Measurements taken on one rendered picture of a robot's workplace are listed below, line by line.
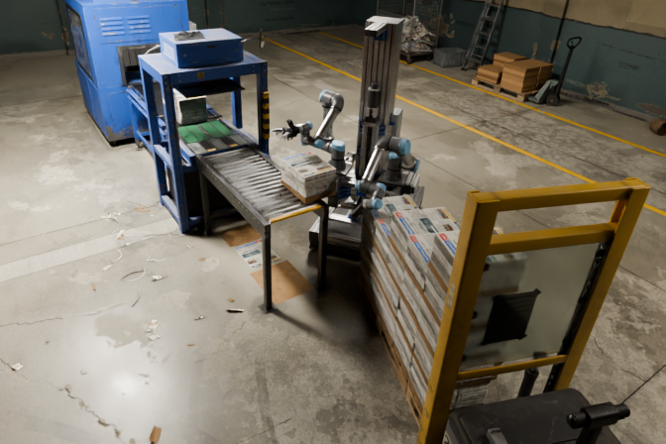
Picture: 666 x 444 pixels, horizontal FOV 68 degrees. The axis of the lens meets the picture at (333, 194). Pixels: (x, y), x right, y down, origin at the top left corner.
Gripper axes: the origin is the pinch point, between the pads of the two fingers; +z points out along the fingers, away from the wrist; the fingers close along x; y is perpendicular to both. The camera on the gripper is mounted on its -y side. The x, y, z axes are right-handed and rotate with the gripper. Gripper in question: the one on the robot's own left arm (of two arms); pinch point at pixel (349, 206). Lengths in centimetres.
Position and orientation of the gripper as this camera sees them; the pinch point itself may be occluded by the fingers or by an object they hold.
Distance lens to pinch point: 374.1
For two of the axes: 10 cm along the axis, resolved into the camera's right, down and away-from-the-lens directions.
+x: -7.5, -4.5, -4.9
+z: -5.5, 0.0, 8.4
